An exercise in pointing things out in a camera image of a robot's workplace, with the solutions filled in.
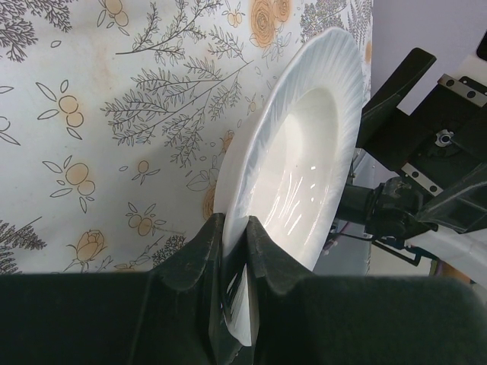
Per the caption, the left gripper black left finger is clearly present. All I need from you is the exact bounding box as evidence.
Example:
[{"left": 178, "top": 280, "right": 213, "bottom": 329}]
[{"left": 1, "top": 214, "right": 224, "bottom": 364}]

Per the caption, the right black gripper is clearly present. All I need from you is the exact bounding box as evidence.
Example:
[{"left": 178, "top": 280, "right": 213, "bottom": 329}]
[{"left": 336, "top": 47, "right": 487, "bottom": 238}]

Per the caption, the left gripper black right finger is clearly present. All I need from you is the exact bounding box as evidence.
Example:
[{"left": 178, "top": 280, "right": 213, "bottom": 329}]
[{"left": 246, "top": 217, "right": 486, "bottom": 364}]

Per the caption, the white scalloped plate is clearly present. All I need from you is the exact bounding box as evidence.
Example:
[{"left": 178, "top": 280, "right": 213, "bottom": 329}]
[{"left": 214, "top": 27, "right": 364, "bottom": 347}]

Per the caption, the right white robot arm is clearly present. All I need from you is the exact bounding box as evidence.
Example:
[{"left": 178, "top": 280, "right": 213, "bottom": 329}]
[{"left": 336, "top": 48, "right": 486, "bottom": 285}]

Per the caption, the floral table mat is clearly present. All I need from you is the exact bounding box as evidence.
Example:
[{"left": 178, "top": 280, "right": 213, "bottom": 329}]
[{"left": 1, "top": 1, "right": 374, "bottom": 275}]

